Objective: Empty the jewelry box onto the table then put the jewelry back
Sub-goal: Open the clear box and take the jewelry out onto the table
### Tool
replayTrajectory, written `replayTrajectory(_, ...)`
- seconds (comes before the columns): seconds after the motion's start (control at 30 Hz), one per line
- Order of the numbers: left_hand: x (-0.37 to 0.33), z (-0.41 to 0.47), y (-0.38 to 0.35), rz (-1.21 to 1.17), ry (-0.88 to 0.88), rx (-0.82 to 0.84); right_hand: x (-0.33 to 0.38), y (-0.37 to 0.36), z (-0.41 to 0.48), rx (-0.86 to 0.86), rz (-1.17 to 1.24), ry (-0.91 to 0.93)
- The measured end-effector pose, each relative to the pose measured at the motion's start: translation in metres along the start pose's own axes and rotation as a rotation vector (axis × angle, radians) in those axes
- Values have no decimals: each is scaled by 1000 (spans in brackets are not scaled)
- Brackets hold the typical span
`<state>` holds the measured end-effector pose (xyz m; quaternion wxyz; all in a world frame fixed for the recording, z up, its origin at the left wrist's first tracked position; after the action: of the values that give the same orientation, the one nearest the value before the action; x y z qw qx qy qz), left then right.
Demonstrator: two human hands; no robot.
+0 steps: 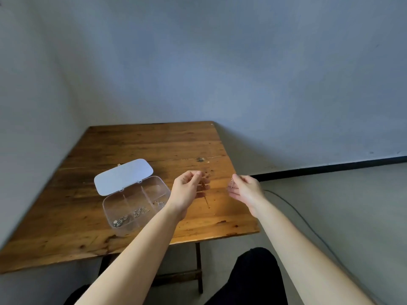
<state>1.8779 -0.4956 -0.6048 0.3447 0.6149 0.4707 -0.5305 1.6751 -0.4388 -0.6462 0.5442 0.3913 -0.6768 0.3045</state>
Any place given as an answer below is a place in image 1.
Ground person's left hand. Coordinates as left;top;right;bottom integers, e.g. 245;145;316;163
165;170;211;221

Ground wooden folding table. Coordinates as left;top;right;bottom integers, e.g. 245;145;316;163
0;121;261;295

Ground person's right forearm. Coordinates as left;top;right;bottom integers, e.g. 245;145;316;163
253;197;377;305

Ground clear plastic box white lid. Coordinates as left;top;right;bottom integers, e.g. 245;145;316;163
94;158;172;238

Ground person's left forearm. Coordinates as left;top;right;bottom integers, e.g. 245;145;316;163
75;202;188;305

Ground grey power cable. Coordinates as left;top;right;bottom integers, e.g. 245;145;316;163
262;189;382;305

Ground person's black trousers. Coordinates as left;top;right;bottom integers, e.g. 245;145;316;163
63;247;288;305

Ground person's right hand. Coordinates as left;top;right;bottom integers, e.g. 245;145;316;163
226;174;267;218

